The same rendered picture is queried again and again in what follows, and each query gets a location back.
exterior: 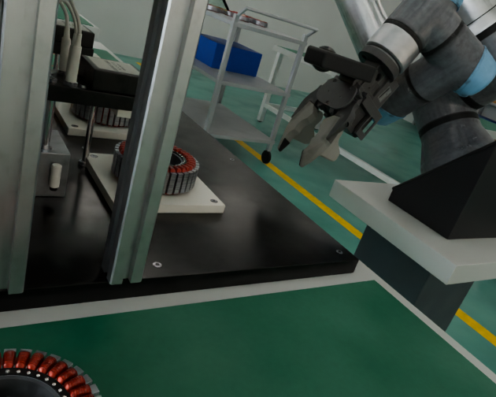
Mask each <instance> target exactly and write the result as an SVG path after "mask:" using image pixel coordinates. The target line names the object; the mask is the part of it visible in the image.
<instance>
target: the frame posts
mask: <svg viewBox="0 0 496 397"><path fill-rule="evenodd" d="M208 3H209V0H154V3H153V8H152V12H151V16H150V24H149V28H148V32H147V37H146V44H145V48H144V52H143V59H142V64H141V68H140V72H139V79H138V83H137V88H136V93H135V100H134V104H133V108H132V112H131V120H130V124H129V128H128V135H127V139H126V143H125V148H124V156H123V160H122V164H121V168H120V175H119V180H118V184H117V191H116V195H115V199H114V204H113V211H112V215H111V219H110V224H109V231H108V235H107V240H106V244H105V251H104V255H103V259H102V269H103V272H104V273H107V277H106V278H107V280H108V281H109V284H111V285H114V284H122V281H123V279H126V278H128V279H129V281H130V283H138V282H141V281H142V277H143V271H144V268H145V264H146V259H147V255H148V251H149V248H150V242H151V239H152V235H153V231H154V226H155V222H156V219H157V212H158V209H159V205H160V202H161V196H162V193H163V189H164V185H165V180H166V176H167V173H168V167H169V163H170V160H171V156H172V151H173V147H174V143H175V140H176V134H177V131H178V127H179V123H180V118H181V114H182V111H183V104H184V101H185V98H186V94H187V89H188V85H189V81H190V78H191V72H192V69H193V65H194V59H195V55H196V52H197V49H198V43H199V39H200V35H201V32H202V26H203V23H204V19H205V13H206V10H207V6H208ZM58 6H59V0H0V289H7V290H8V294H9V295H11V294H20V293H22V292H24V281H25V274H26V268H27V261H28V249H29V242H30V235H31V223H32V217H33V210H34V204H35V191H36V184H37V178H38V171H39V159H40V153H41V146H42V139H43V127H44V120H45V114H46V102H47V95H48V89H49V82H50V70H51V63H52V57H53V50H54V38H55V31H56V24H57V12H58Z"/></svg>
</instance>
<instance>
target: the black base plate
mask: <svg viewBox="0 0 496 397"><path fill-rule="evenodd" d="M52 130H58V132H59V134H60V136H61V138H62V139H63V141H64V143H65V145H66V146H67V148H68V151H69V153H70V154H71V157H70V162H69V168H68V178H67V184H66V189H65V197H45V196H36V197H35V204H34V210H33V217H32V223H31V235H30V242H29V249H28V261H27V268H26V274H25V281H24V292H22V293H20V294H11V295H9V294H8V290H7V289H0V312H5V311H12V310H26V309H33V308H40V307H48V306H61V305H68V304H76V303H83V302H97V301H104V300H111V299H125V298H132V297H139V296H147V295H160V294H168V293H175V292H182V291H196V290H203V289H210V288H224V287H231V286H239V285H246V284H259V283H267V282H274V281H281V280H295V279H302V278H310V277H317V276H330V275H338V274H345V273H353V272H354V270H355V268H356V266H357V263H358V261H359V259H358V258H357V257H355V256H354V255H353V254H352V253H350V252H349V251H348V250H347V249H346V248H345V247H344V246H343V245H341V244H340V243H339V242H338V241H336V240H335V239H334V238H333V237H332V236H330V235H329V234H328V233H327V232H325V231H324V230H323V229H322V228H321V227H320V226H319V225H318V224H316V223H315V222H314V221H312V220H311V219H310V218H309V217H307V216H306V215H305V214H304V213H303V212H302V211H301V210H300V209H299V208H297V207H296V206H295V205H294V204H292V203H291V202H290V201H289V200H287V199H286V198H285V197H284V196H282V195H281V194H280V193H279V192H278V191H277V190H276V189H275V188H274V187H272V186H271V185H270V184H268V183H267V182H266V181H265V180H263V179H262V178H261V177H260V176H258V175H257V174H256V173H255V172H254V171H253V170H252V169H251V168H250V167H248V166H247V165H246V164H245V163H243V162H242V161H241V160H240V159H238V158H237V157H236V156H235V155H234V154H233V153H232V152H231V151H229V150H228V149H227V148H226V147H224V146H223V145H222V144H221V143H219V142H218V141H217V140H216V139H214V138H213V137H212V136H211V135H210V134H209V133H208V132H207V131H205V130H204V129H203V128H202V127H200V126H199V125H198V124H197V123H196V122H194V121H193V120H192V119H191V118H189V117H188V115H186V114H185V113H184V112H183V111H182V114H181V118H180V123H179V127H178V131H177V134H176V140H175V143H174V146H177V147H178V148H181V149H182V150H185V151H186V152H187V153H190V155H192V156H193V157H194V158H195V159H196V161H198V163H199V170H198V175H197V177H198V178H199V179H200V180H201V181H202V182H203V183H204V184H205V185H206V186H207V187H208V188H209V189H210V190H211V191H212V192H213V193H214V195H215V196H216V197H217V198H218V199H219V200H220V201H222V203H223V204H224V205H225V208H224V212H223V213H157V219H156V222H155V226H154V231H153V235H152V239H151V242H150V248H149V251H148V255H147V259H146V264H145V268H144V271H143V277H142V281H141V282H138V283H130V281H129V279H128V278H126V279H123V281H122V284H114V285H111V284H109V281H108V280H107V278H106V277H107V273H104V272H103V269H102V259H103V255H104V251H105V244H106V240H107V235H108V231H109V224H110V219H111V215H112V210H111V209H110V208H109V205H108V203H107V202H106V200H105V199H104V197H103V195H102V193H101V192H100V190H99V189H98V186H97V184H96V183H95V182H94V179H93V178H92V176H91V174H90V173H89V171H88V169H87V167H85V166H82V165H79V164H78V162H79V160H80V159H82V157H83V148H84V143H85V138H86V137H85V136H76V135H67V133H66V131H65V130H64V128H63V126H62V125H61V122H60V121H59V120H58V118H57V116H56V114H55V113H54V119H53V125H52ZM121 141H125V140H119V139H103V138H94V137H92V139H91V148H90V153H96V154H113V153H114V149H115V146H116V145H117V144H118V143H119V142H121Z"/></svg>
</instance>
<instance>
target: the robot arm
mask: <svg viewBox="0 0 496 397"><path fill-rule="evenodd" d="M335 3H336V5H337V7H338V9H339V12H340V14H341V17H342V20H343V22H344V24H345V26H346V30H347V31H348V33H349V36H350V39H351V41H352V43H353V46H354V49H355V50H356V53H357V56H358V58H359V60H360V61H355V60H353V59H350V58H346V57H344V56H342V55H339V54H336V53H335V51H334V50H333V49H332V48H331V47H329V46H319V48H318V47H315V46H311V45H310V46H308V47H307V50H306V52H305V56H304V61H305V62H307V63H310V64H311V65H313V67H314V68H315V70H317V71H319V72H329V71H332V72H337V73H339V74H340V75H339V76H337V75H336V76H335V77H334V78H331V79H329V80H327V82H326V83H324V84H323V85H320V86H319V87H318V88H317V89H316V90H315V91H313V92H312V93H310V94H309V95H308V96H306V97H305V98H304V100H303V101H302V102H301V103H300V105H299V106H298V108H297V109H296V110H295V112H294V113H293V115H292V116H291V120H290V122H289V123H288V125H287V127H286V129H285V131H284V133H283V136H282V138H281V140H280V142H279V146H278V150H279V152H280V151H282V150H283V149H284V148H285V147H286V146H288V145H289V144H290V142H291V140H292V139H296V140H297V141H299V142H301V143H304V144H308V143H309V145H308V146H307V147H306V148H305V149H304V150H303V151H302V155H301V159H300V162H299V165H300V166H301V167H304V166H306V165H308V164H309V163H310V162H312V161H314V160H315V159H316V158H317V157H319V156H321V157H322V158H326V159H328V160H329V161H335V160H336V159H337V158H338V156H339V138H340V137H341V135H342V133H343V132H345V133H347V134H349V135H351V136H353V137H354V138H357V137H358V138H359V140H360V141H362V139H363V138H364V137H365V136H366V135H367V134H368V133H369V132H370V131H371V130H372V128H373V127H374V126H375V125H376V124H379V125H384V126H386V125H389V124H391V123H393V122H395V121H398V120H400V119H402V118H404V117H406V115H408V114H409V113H413V118H414V120H415V123H416V128H417V131H418V133H419V137H420V141H421V161H420V173H421V174H423V173H425V172H427V171H429V170H432V169H434V168H436V167H439V166H440V165H443V164H445V163H447V162H449V161H452V160H454V159H456V158H459V157H460V156H463V155H465V154H467V153H469V152H472V151H474V150H476V149H479V148H480V147H483V146H485V145H487V144H489V143H492V142H494V141H495V140H494V139H493V138H492V137H491V136H490V134H489V133H488V132H487V130H486V129H485V128H484V127H483V126H482V125H481V122H480V119H479V116H478V113H477V110H478V109H480V108H482V107H484V106H486V105H488V104H490V103H492V102H494V101H496V0H403V1H402V2H401V3H400V4H399V5H398V7H397V8H396V9H395V10H394V12H393V13H392V14H391V15H390V16H389V17H388V18H387V15H386V13H385V11H384V9H383V6H382V4H381V1H380V0H335ZM419 53H421V54H422V55H423V57H421V58H420V59H418V60H417V61H415V62H413V60H414V59H415V58H416V57H417V56H418V54H419ZM412 62H413V63H412ZM411 63H412V64H411ZM318 109H320V110H323V111H324V114H323V113H322V112H321V111H320V110H318ZM323 115H324V116H325V117H326V118H325V119H323V121H322V122H321V124H320V128H319V131H318V133H317V134H316V135H315V136H314V128H315V126H316V125H317V124H318V123H319V122H320V121H321V120H322V118H323ZM370 121H373V122H374V123H373V124H372V125H371V126H370V127H369V129H368V130H367V131H366V132H365V133H363V130H364V128H365V127H366V126H367V125H368V124H369V122H370Z"/></svg>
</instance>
